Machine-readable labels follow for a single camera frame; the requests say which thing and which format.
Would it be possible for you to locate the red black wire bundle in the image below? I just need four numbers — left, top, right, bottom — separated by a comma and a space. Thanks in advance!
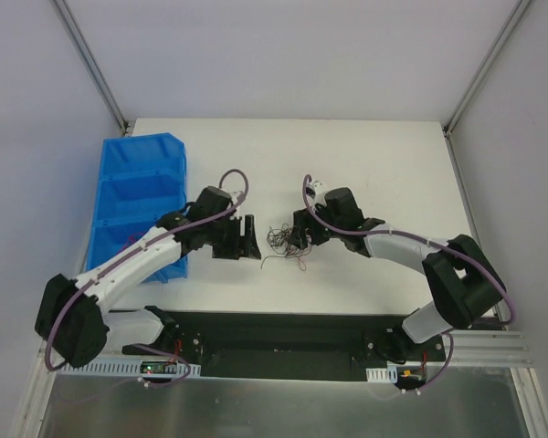
259, 223, 311, 272

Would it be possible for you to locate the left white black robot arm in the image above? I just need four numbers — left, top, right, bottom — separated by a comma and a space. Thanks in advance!
35, 186, 261, 368

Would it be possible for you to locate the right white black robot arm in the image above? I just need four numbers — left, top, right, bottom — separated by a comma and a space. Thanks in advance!
289, 179, 509, 360

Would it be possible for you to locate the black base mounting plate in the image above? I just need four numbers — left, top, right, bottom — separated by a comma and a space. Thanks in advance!
106, 311, 451, 382

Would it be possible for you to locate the blue plastic compartment bin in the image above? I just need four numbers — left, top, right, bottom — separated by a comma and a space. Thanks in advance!
85, 133, 187, 270

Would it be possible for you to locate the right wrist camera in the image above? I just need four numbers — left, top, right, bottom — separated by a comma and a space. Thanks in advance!
305, 180, 327, 199

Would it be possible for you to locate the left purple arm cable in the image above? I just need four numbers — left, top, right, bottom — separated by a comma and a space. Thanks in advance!
43, 168, 250, 389

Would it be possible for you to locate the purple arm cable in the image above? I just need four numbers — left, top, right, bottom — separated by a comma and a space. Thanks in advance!
43, 168, 250, 389
301, 173, 518, 397

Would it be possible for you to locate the right aluminium corner post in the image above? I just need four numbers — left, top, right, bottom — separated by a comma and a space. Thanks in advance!
442, 0, 535, 138

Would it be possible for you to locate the aluminium corner post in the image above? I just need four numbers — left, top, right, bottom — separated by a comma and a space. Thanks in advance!
49, 0, 131, 136
442, 0, 535, 138

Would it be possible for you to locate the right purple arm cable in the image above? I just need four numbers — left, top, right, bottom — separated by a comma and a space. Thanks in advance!
301, 173, 518, 397

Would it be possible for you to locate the right white cable duct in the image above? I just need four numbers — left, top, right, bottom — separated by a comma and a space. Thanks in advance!
365, 365, 398, 384

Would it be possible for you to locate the white cable duct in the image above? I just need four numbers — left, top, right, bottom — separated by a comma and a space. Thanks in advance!
58, 359, 201, 379
365, 365, 398, 384

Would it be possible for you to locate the aluminium front rail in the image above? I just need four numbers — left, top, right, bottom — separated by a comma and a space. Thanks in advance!
40, 320, 535, 366

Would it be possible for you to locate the left white cable duct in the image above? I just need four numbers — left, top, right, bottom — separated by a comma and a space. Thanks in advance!
58, 359, 201, 379

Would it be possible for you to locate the left aluminium corner post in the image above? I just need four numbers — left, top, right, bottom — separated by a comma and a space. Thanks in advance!
49, 0, 131, 136

